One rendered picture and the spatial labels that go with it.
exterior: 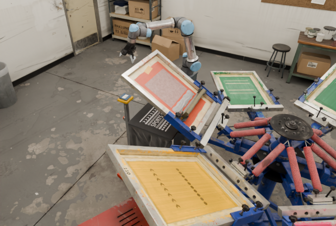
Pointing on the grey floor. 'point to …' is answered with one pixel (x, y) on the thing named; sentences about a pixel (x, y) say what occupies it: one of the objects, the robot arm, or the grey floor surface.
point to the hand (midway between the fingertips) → (126, 60)
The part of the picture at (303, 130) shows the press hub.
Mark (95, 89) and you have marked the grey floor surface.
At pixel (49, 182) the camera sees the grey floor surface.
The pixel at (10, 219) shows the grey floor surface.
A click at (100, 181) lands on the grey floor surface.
